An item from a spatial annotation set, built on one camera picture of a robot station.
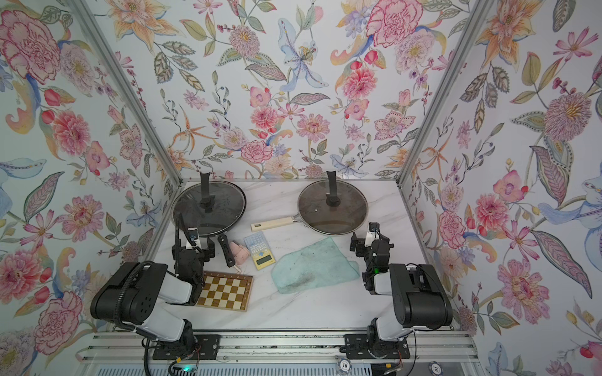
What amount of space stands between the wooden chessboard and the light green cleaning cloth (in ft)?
0.37

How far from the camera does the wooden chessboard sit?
0.82m

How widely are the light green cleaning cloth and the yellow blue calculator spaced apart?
3cm

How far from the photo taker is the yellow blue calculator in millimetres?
939

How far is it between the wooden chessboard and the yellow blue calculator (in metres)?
0.07

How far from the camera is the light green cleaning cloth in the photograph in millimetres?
885
